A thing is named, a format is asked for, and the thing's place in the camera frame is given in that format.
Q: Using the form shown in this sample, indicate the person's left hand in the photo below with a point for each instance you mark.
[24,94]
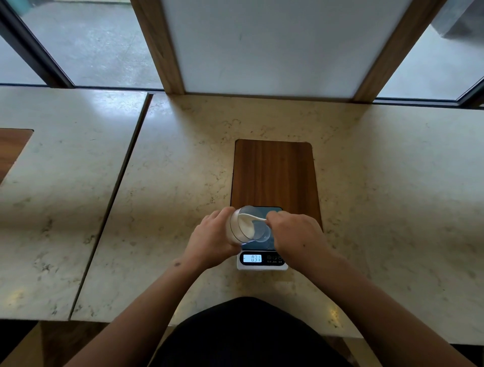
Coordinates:
[206,242]

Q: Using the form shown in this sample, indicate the person's right hand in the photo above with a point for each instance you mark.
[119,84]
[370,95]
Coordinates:
[298,240]

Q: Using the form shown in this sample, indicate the person's right fingers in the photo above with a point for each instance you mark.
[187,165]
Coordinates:
[276,220]

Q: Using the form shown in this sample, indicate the person's left fingers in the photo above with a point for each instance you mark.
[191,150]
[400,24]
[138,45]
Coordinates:
[221,216]

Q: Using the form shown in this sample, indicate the white plastic spoon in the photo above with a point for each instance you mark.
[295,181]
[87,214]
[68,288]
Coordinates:
[251,217]

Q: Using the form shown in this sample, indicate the clear glass jar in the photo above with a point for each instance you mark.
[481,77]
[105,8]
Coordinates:
[249,232]

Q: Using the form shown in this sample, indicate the person's left forearm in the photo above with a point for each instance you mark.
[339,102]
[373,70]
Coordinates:
[140,321]

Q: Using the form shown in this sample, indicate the person's right forearm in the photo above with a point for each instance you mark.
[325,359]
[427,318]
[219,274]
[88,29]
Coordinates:
[374,313]

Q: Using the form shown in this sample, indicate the white powder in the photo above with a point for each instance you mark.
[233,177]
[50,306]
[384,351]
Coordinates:
[245,228]

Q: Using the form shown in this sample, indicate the white digital kitchen scale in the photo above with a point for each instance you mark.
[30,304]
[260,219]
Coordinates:
[262,259]

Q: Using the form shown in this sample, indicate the dark wooden inlay panel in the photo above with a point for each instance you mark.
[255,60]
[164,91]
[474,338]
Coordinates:
[275,174]
[10,149]

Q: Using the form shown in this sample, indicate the person's black clothing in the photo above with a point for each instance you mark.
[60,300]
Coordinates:
[245,336]

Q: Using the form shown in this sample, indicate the wooden trim post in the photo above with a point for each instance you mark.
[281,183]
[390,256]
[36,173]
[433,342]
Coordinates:
[397,49]
[158,45]

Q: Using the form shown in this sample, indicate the black window frame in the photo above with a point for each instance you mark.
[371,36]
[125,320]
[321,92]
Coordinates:
[34,49]
[453,100]

